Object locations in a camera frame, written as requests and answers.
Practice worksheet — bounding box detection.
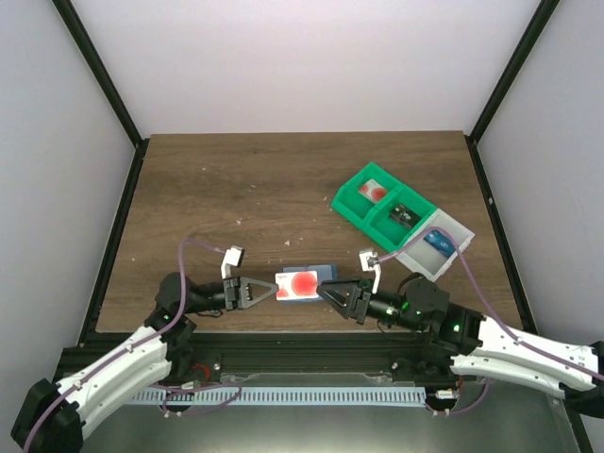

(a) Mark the blue card holder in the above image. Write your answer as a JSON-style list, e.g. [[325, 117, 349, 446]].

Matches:
[[275, 264, 337, 304]]

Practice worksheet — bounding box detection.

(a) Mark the red white card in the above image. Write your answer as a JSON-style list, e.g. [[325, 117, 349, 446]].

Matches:
[[358, 179, 388, 204], [275, 271, 319, 302]]

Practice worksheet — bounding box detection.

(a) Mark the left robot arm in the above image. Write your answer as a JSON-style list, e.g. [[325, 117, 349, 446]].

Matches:
[[10, 273, 277, 452]]

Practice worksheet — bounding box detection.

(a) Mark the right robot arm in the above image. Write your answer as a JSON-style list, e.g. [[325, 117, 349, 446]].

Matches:
[[317, 273, 603, 418]]

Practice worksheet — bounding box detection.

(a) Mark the black card in bin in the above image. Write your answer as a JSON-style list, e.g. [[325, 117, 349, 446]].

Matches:
[[389, 204, 422, 229]]

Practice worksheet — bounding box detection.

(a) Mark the blue card in bin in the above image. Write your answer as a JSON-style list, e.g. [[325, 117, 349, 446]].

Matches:
[[424, 230, 456, 259]]

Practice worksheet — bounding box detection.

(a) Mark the green bin middle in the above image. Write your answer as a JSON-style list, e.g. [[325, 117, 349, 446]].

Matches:
[[365, 185, 436, 252]]

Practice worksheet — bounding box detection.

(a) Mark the green bin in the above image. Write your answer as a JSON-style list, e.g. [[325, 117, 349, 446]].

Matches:
[[365, 185, 436, 252], [330, 162, 402, 229]]

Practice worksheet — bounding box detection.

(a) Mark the green bin far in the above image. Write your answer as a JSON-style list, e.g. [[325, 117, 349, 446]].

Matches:
[[330, 162, 402, 229]]

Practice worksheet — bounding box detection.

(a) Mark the white bin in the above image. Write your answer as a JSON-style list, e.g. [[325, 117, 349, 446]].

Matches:
[[395, 209, 475, 281]]

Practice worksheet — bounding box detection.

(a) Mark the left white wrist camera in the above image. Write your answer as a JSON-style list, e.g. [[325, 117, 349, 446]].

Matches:
[[221, 245, 245, 279]]

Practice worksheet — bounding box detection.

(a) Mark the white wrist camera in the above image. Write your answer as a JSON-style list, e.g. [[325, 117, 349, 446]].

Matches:
[[221, 245, 245, 279], [359, 248, 381, 294]]

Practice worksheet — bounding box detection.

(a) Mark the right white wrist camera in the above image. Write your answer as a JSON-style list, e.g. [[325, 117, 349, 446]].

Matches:
[[359, 248, 381, 294]]

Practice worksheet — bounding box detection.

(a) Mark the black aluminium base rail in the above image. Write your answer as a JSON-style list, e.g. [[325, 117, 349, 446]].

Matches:
[[60, 329, 558, 378]]

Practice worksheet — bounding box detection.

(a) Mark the white slotted cable duct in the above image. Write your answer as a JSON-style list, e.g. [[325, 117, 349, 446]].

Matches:
[[126, 386, 426, 407]]

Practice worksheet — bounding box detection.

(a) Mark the metal base plate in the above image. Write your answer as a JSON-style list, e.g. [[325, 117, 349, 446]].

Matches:
[[82, 382, 580, 452]]

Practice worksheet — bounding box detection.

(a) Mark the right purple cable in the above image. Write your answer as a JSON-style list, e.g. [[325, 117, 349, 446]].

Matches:
[[375, 226, 604, 416]]

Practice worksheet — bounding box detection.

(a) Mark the black frame post left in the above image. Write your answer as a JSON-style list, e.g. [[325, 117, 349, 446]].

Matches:
[[50, 0, 145, 147]]

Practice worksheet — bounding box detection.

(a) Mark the black frame post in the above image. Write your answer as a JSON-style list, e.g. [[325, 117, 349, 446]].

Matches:
[[469, 0, 561, 143], [50, 0, 145, 147]]

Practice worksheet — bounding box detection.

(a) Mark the black frame post right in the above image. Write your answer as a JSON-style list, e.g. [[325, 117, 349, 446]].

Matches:
[[469, 0, 561, 143]]

